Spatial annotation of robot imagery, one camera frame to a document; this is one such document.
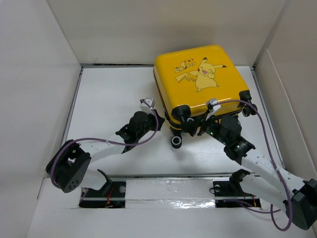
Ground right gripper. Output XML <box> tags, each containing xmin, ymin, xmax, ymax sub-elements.
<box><xmin>182</xmin><ymin>110</ymin><xmax>229</xmax><ymax>146</ymax></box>

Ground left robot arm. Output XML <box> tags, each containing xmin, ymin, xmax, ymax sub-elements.
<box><xmin>46</xmin><ymin>109</ymin><xmax>164</xmax><ymax>197</ymax></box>

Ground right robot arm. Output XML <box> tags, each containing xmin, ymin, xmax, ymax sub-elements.
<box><xmin>185</xmin><ymin>116</ymin><xmax>317</xmax><ymax>230</ymax></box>

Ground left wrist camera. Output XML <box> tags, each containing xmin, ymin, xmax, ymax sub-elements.
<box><xmin>140</xmin><ymin>97</ymin><xmax>155</xmax><ymax>114</ymax></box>

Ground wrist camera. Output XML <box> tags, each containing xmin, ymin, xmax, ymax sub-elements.
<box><xmin>140</xmin><ymin>97</ymin><xmax>155</xmax><ymax>114</ymax></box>
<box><xmin>206</xmin><ymin>98</ymin><xmax>221</xmax><ymax>120</ymax></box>

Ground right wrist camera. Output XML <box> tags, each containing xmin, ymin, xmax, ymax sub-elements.
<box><xmin>206</xmin><ymin>98</ymin><xmax>221</xmax><ymax>120</ymax></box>

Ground metal base rail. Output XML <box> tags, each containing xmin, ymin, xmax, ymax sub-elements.
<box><xmin>79</xmin><ymin>177</ymin><xmax>262</xmax><ymax>209</ymax></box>

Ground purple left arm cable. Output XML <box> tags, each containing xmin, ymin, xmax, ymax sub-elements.
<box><xmin>51</xmin><ymin>99</ymin><xmax>159</xmax><ymax>190</ymax></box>

